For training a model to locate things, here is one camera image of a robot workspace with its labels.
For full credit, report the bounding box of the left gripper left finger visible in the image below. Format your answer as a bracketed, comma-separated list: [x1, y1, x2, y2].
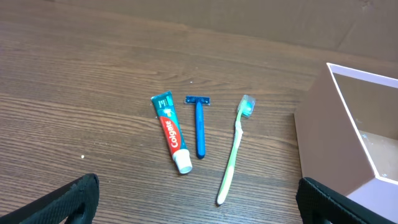
[1, 173, 100, 224]

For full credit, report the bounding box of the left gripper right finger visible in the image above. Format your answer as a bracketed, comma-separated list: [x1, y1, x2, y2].
[295, 177, 394, 224]

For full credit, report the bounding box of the white cardboard box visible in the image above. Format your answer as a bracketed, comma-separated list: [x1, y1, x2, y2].
[294, 63, 397, 222]

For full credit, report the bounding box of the green white toothbrush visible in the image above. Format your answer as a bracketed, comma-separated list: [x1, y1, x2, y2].
[216, 95, 256, 205]

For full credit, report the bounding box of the Colgate toothpaste tube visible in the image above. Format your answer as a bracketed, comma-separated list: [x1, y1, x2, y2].
[151, 91, 193, 174]

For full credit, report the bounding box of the blue disposable razor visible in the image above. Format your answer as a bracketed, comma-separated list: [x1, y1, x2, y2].
[185, 96, 210, 159]

